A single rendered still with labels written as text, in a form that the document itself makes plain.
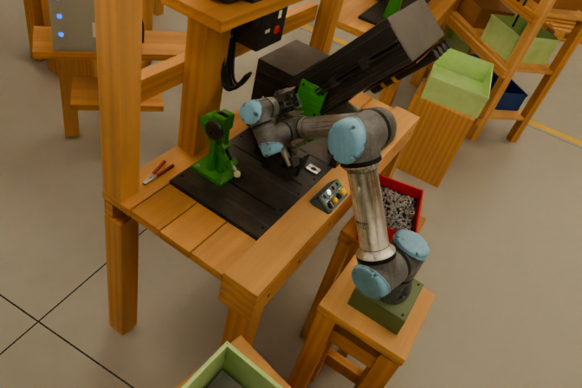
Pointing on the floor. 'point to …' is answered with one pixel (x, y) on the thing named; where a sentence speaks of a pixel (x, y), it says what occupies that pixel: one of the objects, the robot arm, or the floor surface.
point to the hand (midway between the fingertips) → (292, 102)
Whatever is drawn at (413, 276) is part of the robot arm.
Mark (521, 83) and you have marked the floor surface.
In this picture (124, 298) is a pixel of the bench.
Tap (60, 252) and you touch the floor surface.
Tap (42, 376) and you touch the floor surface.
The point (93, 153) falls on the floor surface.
